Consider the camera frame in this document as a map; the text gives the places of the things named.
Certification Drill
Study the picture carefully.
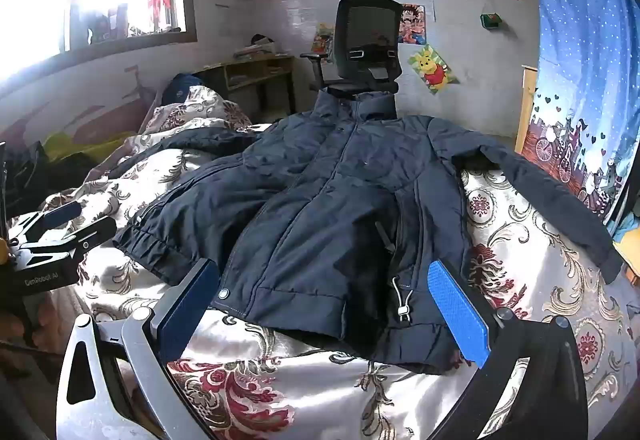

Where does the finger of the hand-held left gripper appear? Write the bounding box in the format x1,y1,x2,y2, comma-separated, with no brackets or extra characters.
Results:
22,216,118,266
10,201,83,241

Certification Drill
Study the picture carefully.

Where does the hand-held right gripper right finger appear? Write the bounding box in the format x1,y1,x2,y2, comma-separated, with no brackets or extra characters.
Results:
427,260,590,440

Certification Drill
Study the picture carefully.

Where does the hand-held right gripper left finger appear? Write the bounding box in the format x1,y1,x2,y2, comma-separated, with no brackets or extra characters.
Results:
55,257,222,440

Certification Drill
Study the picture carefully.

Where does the navy padded jacket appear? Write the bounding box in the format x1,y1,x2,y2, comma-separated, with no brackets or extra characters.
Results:
85,87,623,376

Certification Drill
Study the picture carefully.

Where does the black cloth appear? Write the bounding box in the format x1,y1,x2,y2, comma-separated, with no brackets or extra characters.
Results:
0,140,51,221

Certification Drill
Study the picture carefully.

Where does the yellow-green cloth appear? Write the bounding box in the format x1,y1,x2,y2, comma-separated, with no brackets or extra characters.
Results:
44,130,136,161

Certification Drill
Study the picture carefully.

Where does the floral satin quilt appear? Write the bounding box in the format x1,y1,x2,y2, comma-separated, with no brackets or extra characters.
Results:
30,85,640,440

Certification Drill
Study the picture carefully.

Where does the dark blue bag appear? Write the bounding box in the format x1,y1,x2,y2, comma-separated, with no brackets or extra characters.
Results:
161,74,203,105

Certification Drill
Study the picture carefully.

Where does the wooden desk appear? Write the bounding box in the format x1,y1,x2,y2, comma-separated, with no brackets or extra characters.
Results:
192,54,297,121

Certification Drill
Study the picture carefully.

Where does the blue printed curtain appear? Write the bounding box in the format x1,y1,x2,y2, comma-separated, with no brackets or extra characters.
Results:
515,0,640,226

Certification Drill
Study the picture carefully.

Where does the black mesh office chair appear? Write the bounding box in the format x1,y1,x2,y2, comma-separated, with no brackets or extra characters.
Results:
300,0,405,118

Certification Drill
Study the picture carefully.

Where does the wooden frame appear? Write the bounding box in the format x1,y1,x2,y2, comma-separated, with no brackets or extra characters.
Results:
515,65,538,156

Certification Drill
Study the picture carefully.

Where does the yellow bear wall poster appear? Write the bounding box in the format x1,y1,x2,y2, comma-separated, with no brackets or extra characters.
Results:
407,45,460,96

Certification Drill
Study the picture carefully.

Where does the cartoon figure wall poster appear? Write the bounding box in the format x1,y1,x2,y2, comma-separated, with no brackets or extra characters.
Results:
398,4,427,45

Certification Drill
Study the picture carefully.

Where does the small colourful wall poster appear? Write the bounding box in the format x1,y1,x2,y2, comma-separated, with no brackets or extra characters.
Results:
312,24,335,66

